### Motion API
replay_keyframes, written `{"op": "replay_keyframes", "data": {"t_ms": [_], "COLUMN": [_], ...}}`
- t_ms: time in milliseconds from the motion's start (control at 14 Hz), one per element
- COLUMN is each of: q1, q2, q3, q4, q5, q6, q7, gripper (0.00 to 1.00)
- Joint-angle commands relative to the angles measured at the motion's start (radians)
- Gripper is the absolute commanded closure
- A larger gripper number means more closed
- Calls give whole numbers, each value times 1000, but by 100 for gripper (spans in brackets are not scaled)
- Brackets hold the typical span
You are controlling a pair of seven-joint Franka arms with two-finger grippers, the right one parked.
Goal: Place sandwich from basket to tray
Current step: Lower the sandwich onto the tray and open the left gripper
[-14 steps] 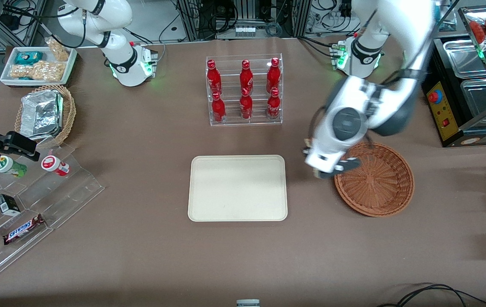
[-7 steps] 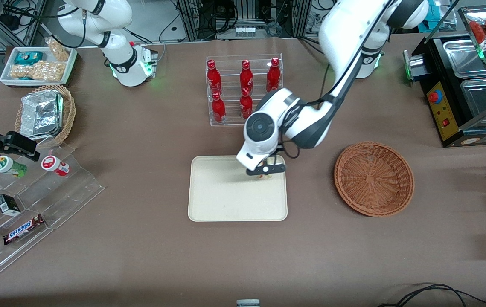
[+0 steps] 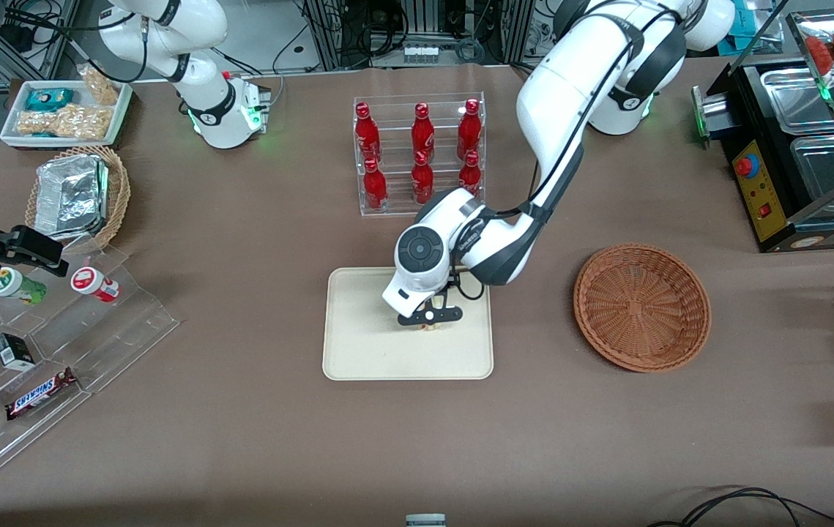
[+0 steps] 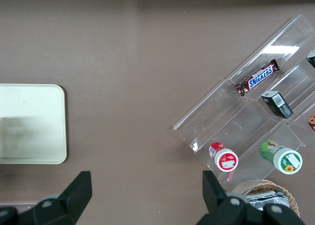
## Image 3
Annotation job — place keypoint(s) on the triangular sandwich wedge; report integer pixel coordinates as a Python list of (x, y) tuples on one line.
[(427, 327)]

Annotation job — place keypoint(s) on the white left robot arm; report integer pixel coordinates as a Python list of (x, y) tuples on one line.
[(570, 88)]

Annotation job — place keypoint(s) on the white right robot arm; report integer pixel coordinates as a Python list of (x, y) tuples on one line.
[(168, 29)]

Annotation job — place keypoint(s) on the beige rectangular serving tray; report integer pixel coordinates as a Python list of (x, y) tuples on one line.
[(365, 344)]

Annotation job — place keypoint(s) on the light wicker basket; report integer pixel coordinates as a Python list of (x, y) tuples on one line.
[(118, 190)]

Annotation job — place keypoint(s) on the white rectangular snack tray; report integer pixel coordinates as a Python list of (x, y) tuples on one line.
[(69, 88)]

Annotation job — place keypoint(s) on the brown round wicker basket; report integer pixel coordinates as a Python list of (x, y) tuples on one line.
[(640, 307)]

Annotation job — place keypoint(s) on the green label yogurt bottle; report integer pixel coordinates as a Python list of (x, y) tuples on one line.
[(17, 287)]

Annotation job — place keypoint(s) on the red label yogurt bottle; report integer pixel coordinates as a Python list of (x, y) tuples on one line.
[(94, 284)]

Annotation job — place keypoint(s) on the small black carton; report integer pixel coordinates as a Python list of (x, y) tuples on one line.
[(15, 353)]

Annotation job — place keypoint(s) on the clear acrylic bottle rack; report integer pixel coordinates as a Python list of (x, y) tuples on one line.
[(396, 208)]

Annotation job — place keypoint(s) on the red cola bottle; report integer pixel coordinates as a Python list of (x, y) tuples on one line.
[(422, 183), (469, 176), (375, 190), (367, 135), (422, 135), (468, 132)]

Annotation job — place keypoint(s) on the clear bag of puffed snack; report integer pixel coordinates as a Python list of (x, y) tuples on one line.
[(36, 123), (100, 86), (83, 123)]

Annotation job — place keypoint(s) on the clear acrylic stepped display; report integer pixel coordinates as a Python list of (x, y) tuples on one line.
[(131, 322)]

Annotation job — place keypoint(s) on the snickers chocolate bar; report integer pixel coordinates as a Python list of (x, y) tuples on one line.
[(39, 395)]

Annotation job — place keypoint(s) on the teal snack packet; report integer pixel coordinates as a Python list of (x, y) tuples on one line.
[(49, 99)]

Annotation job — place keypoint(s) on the grey white device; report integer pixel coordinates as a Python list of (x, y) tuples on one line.
[(425, 521)]

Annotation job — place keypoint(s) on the white power strip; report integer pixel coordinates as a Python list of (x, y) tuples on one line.
[(420, 53)]

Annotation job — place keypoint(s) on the black food warmer cabinet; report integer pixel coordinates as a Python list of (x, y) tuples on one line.
[(753, 197)]

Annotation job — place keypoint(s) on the teal blue packet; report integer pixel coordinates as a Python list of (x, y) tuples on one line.
[(742, 28)]

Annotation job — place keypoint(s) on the aluminium profile frame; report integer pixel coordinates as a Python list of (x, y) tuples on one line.
[(325, 36)]

